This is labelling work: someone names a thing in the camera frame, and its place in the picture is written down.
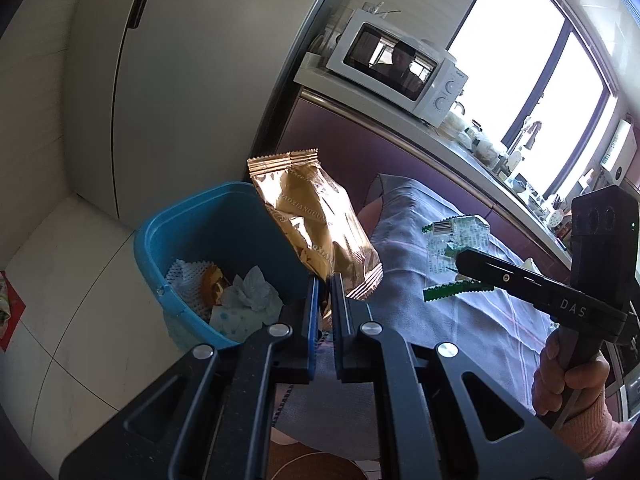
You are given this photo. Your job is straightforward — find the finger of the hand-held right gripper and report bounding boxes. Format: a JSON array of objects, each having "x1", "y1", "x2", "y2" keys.
[{"x1": 452, "y1": 247, "x2": 551, "y2": 311}]

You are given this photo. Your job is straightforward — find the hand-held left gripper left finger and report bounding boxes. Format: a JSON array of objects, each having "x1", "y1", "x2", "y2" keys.
[{"x1": 60, "y1": 274, "x2": 321, "y2": 480}]

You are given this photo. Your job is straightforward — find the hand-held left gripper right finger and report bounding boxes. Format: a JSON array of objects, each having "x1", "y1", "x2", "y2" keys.
[{"x1": 330, "y1": 272, "x2": 586, "y2": 480}]

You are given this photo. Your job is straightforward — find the clear green snack wrapper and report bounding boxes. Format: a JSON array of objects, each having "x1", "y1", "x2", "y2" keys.
[{"x1": 422, "y1": 215, "x2": 496, "y2": 303}]

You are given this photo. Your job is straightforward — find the white tissue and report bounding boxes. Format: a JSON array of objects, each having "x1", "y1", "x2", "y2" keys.
[{"x1": 220, "y1": 265, "x2": 285, "y2": 326}]

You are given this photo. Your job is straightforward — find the crushed blue dotted paper cup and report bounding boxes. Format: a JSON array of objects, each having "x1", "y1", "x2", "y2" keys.
[{"x1": 209, "y1": 305, "x2": 263, "y2": 343}]

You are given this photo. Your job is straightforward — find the orange peel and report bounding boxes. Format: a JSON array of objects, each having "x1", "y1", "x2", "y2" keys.
[{"x1": 200, "y1": 266, "x2": 232, "y2": 306}]

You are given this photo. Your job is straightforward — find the gold snack packet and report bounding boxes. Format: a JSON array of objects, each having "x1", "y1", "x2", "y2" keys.
[{"x1": 247, "y1": 148, "x2": 383, "y2": 331}]

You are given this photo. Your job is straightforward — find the blue plastic bin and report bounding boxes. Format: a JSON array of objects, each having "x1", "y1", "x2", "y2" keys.
[{"x1": 133, "y1": 181, "x2": 313, "y2": 351}]

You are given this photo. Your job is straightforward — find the white foam fruit net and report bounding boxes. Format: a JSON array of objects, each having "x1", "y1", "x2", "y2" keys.
[{"x1": 165, "y1": 259, "x2": 213, "y2": 321}]

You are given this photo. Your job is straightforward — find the person's right forearm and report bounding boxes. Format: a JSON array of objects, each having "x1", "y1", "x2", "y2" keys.
[{"x1": 552, "y1": 395, "x2": 636, "y2": 476}]

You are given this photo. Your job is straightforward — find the person's right hand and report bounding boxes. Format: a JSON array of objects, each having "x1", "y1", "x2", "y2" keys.
[{"x1": 531, "y1": 332, "x2": 612, "y2": 423}]

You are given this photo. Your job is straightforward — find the purple checked tablecloth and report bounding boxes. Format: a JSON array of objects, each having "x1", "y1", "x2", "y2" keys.
[{"x1": 272, "y1": 173, "x2": 556, "y2": 461}]

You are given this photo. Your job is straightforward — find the brown round stool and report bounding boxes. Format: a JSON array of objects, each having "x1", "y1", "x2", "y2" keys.
[{"x1": 265, "y1": 447, "x2": 368, "y2": 480}]

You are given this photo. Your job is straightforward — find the metal kitchen faucet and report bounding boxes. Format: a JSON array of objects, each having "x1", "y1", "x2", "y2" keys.
[{"x1": 505, "y1": 120, "x2": 544, "y2": 159}]

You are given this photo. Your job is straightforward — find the glass kettle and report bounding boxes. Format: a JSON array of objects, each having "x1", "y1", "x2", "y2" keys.
[{"x1": 440, "y1": 102, "x2": 468, "y2": 139}]

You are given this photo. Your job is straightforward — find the purple kitchen cabinet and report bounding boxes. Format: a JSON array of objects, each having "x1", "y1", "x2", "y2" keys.
[{"x1": 277, "y1": 87, "x2": 571, "y2": 281}]

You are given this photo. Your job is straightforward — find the kitchen window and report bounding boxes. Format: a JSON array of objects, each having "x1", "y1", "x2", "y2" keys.
[{"x1": 447, "y1": 0, "x2": 621, "y2": 201}]

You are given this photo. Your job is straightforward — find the grey kitchen countertop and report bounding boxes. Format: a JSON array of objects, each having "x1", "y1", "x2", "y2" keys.
[{"x1": 294, "y1": 52, "x2": 573, "y2": 266}]

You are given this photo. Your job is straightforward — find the silver refrigerator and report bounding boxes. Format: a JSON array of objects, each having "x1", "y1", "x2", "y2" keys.
[{"x1": 65, "y1": 0, "x2": 346, "y2": 221}]

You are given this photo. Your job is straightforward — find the white microwave oven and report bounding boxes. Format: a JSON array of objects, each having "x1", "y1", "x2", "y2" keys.
[{"x1": 326, "y1": 8, "x2": 469, "y2": 128}]

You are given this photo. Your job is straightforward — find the red floor mat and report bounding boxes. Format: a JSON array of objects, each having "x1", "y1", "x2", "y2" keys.
[{"x1": 0, "y1": 270, "x2": 26, "y2": 353}]

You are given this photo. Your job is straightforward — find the white wall water heater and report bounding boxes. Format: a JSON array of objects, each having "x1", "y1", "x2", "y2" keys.
[{"x1": 600, "y1": 119, "x2": 639, "y2": 181}]

